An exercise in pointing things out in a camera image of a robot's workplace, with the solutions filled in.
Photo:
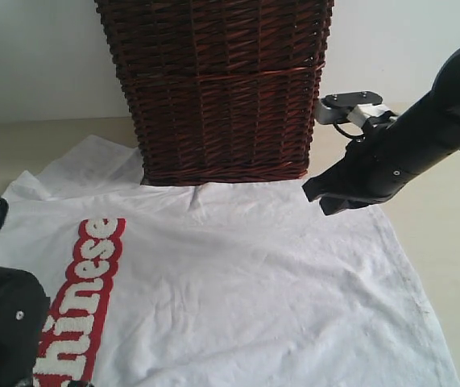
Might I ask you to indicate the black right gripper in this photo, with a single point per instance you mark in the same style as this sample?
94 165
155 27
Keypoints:
372 171

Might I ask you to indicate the white t-shirt red lettering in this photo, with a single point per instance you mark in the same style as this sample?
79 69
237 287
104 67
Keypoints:
215 285

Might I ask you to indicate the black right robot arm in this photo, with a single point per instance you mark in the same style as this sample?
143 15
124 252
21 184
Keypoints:
433 122

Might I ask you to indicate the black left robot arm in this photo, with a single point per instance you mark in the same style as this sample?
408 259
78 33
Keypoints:
23 312

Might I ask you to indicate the dark brown wicker basket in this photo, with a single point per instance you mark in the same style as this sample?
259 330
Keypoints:
219 91

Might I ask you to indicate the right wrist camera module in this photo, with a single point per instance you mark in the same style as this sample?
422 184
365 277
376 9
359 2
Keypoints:
353 107

